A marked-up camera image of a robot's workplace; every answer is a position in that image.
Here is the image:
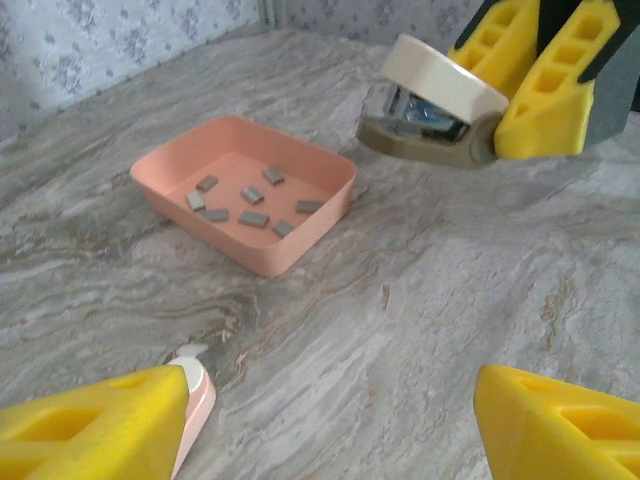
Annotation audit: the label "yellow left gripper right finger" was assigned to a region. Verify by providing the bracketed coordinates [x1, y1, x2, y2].
[473, 363, 640, 480]

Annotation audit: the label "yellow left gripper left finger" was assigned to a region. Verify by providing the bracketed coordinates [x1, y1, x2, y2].
[0, 363, 190, 480]

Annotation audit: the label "pink plastic tray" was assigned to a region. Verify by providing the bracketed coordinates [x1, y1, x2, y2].
[129, 114, 359, 280]

